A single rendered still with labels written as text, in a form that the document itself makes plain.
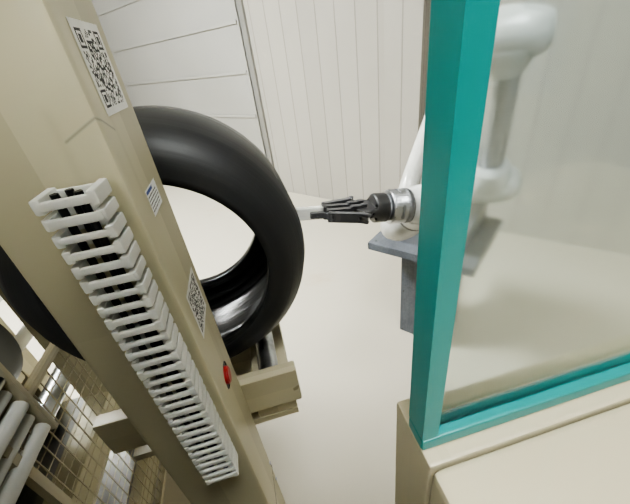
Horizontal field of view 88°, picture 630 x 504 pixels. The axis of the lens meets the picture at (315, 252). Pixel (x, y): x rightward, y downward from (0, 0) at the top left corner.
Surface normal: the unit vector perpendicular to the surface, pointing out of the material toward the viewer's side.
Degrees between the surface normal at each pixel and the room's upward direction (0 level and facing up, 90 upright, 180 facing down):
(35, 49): 90
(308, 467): 0
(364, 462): 0
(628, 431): 0
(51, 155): 90
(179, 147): 48
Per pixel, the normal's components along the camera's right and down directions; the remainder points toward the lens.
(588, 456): -0.12, -0.84
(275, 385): 0.24, 0.49
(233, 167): 0.58, -0.24
